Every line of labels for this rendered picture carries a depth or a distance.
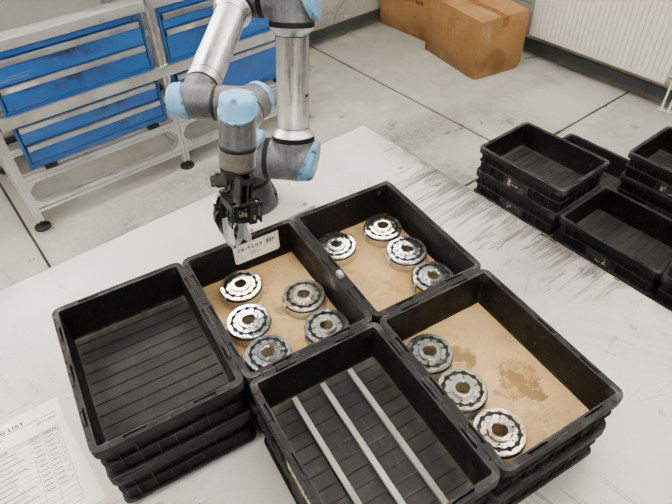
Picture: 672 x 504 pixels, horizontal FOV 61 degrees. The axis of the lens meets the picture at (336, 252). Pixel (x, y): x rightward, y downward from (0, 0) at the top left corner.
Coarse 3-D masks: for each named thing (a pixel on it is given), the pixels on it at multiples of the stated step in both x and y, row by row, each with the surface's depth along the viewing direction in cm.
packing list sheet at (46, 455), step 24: (48, 408) 134; (0, 432) 130; (24, 432) 130; (48, 432) 129; (0, 456) 126; (24, 456) 125; (48, 456) 125; (72, 456) 125; (0, 480) 122; (24, 480) 121; (48, 480) 121; (72, 480) 121; (96, 480) 121
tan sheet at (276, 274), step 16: (288, 256) 150; (256, 272) 146; (272, 272) 146; (288, 272) 146; (304, 272) 146; (208, 288) 143; (272, 288) 142; (224, 304) 139; (256, 304) 138; (272, 304) 138; (224, 320) 135; (272, 320) 135; (288, 320) 134; (304, 320) 134; (288, 336) 131; (240, 352) 128
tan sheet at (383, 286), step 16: (368, 256) 149; (384, 256) 149; (352, 272) 145; (368, 272) 145; (384, 272) 145; (400, 272) 145; (368, 288) 141; (384, 288) 141; (400, 288) 141; (384, 304) 137
